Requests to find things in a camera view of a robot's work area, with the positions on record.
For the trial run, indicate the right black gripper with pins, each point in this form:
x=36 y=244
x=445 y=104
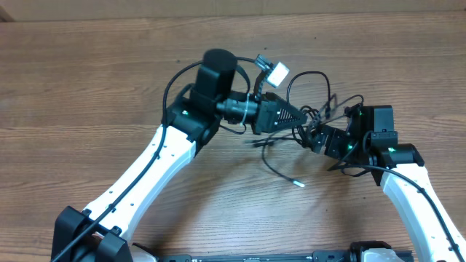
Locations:
x=335 y=136

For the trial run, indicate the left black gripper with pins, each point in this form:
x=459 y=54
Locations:
x=269 y=105

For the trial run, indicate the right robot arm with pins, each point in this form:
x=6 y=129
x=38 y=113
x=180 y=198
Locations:
x=370 y=144

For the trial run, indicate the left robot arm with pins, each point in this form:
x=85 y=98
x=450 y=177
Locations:
x=103 y=230

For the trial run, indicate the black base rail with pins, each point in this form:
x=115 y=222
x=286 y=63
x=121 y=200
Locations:
x=358 y=251

